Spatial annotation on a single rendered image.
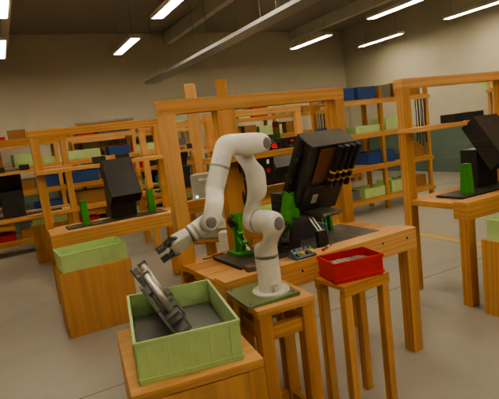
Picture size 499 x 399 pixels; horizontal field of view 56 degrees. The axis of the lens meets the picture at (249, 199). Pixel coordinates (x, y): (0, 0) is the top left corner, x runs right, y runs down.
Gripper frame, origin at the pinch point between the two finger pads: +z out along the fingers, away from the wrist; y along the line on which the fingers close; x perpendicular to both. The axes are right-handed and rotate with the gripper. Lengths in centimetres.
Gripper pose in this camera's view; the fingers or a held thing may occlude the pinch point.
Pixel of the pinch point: (161, 255)
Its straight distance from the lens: 210.9
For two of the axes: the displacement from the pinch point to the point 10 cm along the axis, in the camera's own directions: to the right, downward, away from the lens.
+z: -7.9, 5.6, -2.6
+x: 6.1, 6.5, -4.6
